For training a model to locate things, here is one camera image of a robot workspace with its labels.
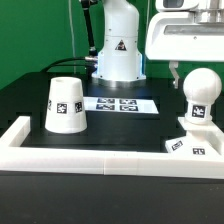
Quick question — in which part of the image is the marker tag sheet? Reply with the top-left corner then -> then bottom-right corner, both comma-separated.
84,97 -> 158,114

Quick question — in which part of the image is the black cable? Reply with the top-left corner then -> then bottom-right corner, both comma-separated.
40,56 -> 98,73

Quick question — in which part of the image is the white frame wall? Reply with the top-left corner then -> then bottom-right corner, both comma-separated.
0,116 -> 224,179

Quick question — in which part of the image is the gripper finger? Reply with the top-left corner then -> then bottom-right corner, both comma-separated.
169,61 -> 179,89

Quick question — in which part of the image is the white lamp bulb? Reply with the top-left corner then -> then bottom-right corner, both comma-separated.
183,68 -> 222,125

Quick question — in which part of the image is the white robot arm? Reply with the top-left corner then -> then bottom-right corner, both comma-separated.
92,0 -> 224,87

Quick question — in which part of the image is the white lamp base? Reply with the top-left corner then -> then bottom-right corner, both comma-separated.
165,117 -> 224,157

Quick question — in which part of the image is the white lamp shade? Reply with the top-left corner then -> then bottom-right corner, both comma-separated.
45,77 -> 87,134

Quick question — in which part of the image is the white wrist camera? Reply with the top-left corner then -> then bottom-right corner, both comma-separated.
155,0 -> 199,12

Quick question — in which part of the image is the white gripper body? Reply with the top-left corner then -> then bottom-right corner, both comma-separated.
145,12 -> 224,62

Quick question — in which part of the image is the black hose on stand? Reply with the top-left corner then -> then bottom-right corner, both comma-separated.
79,0 -> 98,58

